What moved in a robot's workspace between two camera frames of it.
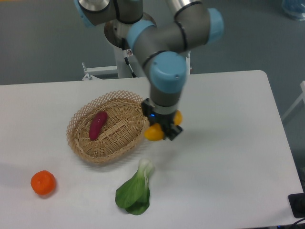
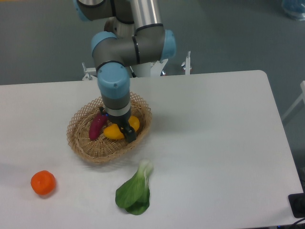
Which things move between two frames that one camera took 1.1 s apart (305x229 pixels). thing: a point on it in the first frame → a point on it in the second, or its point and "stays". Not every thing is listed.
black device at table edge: (297, 202) stays
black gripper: (166, 120) → (128, 131)
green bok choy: (134, 195) stays
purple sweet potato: (97, 124) stays
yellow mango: (156, 132) → (114, 131)
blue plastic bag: (295, 9) stays
